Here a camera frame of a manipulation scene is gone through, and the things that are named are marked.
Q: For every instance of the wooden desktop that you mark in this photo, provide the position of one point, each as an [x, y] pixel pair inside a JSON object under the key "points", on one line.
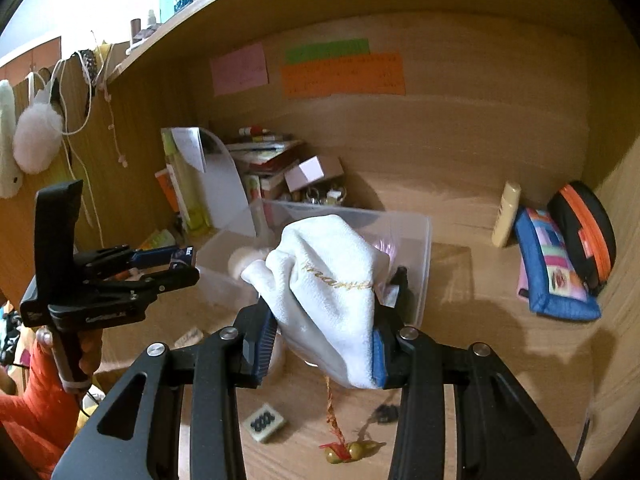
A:
{"points": [[475, 360]]}

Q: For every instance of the blue patchwork pouch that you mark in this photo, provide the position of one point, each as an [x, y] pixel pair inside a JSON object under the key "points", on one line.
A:
{"points": [[560, 305]]}

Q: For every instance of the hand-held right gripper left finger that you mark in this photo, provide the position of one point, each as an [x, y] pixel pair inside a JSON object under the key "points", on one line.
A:
{"points": [[262, 350]]}

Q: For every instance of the white box with carrot print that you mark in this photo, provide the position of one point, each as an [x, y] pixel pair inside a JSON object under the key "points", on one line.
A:
{"points": [[257, 190]]}

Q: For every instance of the gourd charm with tassel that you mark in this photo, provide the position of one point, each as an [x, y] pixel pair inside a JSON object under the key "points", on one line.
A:
{"points": [[345, 452]]}

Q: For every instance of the small beige packet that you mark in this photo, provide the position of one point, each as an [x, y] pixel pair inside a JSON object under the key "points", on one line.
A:
{"points": [[190, 337]]}

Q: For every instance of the mint plush toy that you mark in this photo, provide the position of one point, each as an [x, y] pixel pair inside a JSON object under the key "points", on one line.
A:
{"points": [[7, 135]]}

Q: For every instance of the yellow-green spray bottle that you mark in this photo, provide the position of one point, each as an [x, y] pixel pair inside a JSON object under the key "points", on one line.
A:
{"points": [[187, 195]]}

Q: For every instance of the small dark labelled item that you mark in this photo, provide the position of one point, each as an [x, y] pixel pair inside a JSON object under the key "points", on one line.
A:
{"points": [[183, 256]]}

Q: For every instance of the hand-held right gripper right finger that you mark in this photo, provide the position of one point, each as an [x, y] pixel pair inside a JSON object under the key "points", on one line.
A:
{"points": [[382, 360]]}

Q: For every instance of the orange green tube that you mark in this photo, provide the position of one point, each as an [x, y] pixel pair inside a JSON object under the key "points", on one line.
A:
{"points": [[155, 240]]}

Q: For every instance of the cream tube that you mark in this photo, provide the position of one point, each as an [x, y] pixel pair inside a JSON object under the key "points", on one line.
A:
{"points": [[506, 215]]}

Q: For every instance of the white fluffy pompom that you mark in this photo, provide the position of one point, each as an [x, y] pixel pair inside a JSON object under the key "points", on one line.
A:
{"points": [[37, 137]]}

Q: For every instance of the red white marker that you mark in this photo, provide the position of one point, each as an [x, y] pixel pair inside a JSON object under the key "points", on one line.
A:
{"points": [[255, 131]]}

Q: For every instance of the clear plastic storage box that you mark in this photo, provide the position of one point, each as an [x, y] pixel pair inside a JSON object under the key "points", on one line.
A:
{"points": [[415, 260]]}

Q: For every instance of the person's left forearm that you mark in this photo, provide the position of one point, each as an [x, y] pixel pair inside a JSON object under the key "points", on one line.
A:
{"points": [[30, 425]]}

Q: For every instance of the white cloth pouch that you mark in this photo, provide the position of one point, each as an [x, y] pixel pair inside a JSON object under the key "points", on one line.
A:
{"points": [[325, 285]]}

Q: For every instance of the person's left hand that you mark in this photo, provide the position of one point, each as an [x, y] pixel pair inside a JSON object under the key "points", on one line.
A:
{"points": [[91, 355]]}

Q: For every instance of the white handwritten paper slip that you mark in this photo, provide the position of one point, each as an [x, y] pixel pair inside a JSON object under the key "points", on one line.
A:
{"points": [[189, 147]]}

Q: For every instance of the black orange zip case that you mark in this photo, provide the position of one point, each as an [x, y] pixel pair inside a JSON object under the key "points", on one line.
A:
{"points": [[570, 220]]}

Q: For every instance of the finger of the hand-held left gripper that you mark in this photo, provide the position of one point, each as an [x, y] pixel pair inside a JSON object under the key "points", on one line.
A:
{"points": [[165, 282], [150, 257]]}

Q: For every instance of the patterned headband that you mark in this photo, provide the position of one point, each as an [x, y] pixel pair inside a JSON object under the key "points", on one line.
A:
{"points": [[89, 62]]}

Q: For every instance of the green paper note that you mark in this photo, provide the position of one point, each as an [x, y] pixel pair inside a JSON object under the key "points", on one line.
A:
{"points": [[327, 51]]}

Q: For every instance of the pink paper note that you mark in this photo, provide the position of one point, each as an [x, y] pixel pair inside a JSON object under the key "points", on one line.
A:
{"points": [[239, 69]]}

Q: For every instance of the white acrylic stand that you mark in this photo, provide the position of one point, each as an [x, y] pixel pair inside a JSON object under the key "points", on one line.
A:
{"points": [[225, 185]]}

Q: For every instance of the stack of books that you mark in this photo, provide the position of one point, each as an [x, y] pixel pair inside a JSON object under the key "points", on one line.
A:
{"points": [[265, 157]]}

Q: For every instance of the orange paper note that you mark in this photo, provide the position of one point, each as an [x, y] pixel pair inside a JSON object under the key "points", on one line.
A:
{"points": [[342, 76]]}

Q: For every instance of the small pink open box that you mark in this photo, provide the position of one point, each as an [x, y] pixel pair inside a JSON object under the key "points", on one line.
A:
{"points": [[310, 172]]}

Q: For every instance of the white tile with dark dots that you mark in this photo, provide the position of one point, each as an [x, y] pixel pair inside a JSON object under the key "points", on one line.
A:
{"points": [[264, 422]]}

